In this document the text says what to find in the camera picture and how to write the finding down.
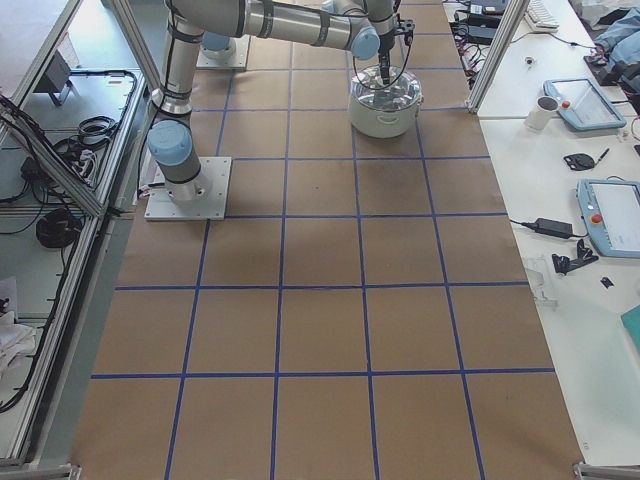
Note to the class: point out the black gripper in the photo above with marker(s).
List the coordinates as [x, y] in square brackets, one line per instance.
[385, 43]

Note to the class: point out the glass pot lid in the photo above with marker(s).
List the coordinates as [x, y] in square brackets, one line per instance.
[402, 92]

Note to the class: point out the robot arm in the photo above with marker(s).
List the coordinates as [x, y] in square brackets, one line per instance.
[366, 29]

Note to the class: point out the pale green pot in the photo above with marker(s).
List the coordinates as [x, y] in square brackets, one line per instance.
[381, 125]

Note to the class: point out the white mug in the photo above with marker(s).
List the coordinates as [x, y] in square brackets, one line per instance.
[543, 111]

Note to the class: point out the upper teach pendant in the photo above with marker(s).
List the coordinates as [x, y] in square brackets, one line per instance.
[583, 105]

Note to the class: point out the teach pendant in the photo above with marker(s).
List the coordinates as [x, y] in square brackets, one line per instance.
[583, 105]
[610, 210]

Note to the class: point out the black pen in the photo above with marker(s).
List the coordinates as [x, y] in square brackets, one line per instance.
[602, 156]

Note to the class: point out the black power adapter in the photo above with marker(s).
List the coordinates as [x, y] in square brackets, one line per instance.
[553, 228]

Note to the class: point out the lower teach pendant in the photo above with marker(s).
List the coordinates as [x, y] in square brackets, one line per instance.
[610, 210]

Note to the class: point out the white cloth heap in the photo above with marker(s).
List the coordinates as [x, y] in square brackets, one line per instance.
[17, 340]

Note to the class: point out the aluminium frame post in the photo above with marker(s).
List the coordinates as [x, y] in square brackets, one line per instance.
[512, 17]

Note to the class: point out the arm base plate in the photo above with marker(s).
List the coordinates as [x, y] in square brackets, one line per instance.
[219, 52]
[202, 198]

